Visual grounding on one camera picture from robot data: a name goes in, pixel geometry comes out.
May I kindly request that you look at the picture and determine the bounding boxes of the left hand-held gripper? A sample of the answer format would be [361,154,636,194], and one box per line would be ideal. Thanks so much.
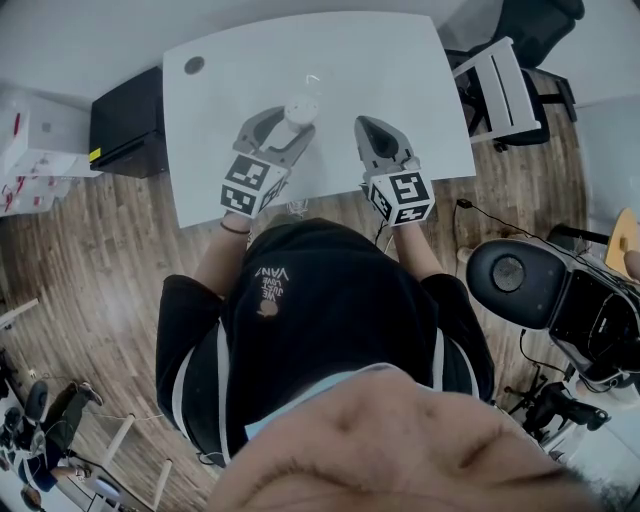
[219,106,318,220]

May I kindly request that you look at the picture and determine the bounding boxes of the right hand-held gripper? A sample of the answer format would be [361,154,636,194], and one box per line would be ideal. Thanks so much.
[354,115,435,228]

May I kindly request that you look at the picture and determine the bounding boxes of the small white bottle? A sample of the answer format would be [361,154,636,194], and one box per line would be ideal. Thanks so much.
[283,93,321,127]

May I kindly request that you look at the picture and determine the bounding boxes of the person's left forearm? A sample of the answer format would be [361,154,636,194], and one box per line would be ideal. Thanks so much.
[192,212,254,301]

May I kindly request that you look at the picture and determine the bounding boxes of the person's right forearm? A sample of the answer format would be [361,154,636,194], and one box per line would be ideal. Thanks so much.
[392,222,446,279]

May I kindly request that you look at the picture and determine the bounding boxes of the white slatted chair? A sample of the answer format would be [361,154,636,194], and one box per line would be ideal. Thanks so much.
[451,35,544,145]

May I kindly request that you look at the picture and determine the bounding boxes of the low black cabinet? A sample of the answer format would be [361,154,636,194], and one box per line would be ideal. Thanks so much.
[89,67,169,179]

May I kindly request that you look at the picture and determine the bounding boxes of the black printed t-shirt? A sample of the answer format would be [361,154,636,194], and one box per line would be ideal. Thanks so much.
[154,217,496,466]

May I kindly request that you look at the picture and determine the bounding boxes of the black office chair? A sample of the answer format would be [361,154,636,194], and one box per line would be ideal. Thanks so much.
[444,0,586,151]

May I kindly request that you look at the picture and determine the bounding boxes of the white cartons with red labels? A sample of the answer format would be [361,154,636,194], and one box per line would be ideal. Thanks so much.
[0,112,76,217]

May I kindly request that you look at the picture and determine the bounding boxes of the round wooden table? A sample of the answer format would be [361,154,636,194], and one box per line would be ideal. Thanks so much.
[603,207,640,271]

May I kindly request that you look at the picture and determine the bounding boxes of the light blue face mask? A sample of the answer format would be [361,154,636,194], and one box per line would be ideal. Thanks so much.
[243,362,436,441]

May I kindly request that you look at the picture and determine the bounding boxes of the person's face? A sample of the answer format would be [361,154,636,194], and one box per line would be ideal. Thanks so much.
[204,369,601,512]

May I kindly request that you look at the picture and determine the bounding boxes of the black star chair base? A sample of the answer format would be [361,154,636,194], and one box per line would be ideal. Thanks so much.
[504,369,611,441]

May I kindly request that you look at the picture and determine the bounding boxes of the white desk with legs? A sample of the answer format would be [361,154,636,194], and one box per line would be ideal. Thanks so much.
[64,413,174,512]

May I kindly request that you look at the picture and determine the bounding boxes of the black power cable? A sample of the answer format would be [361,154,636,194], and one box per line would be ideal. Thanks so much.
[452,198,606,261]

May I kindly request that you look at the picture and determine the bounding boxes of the black headset with grey frame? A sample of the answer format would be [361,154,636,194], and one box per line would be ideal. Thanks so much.
[464,238,640,396]

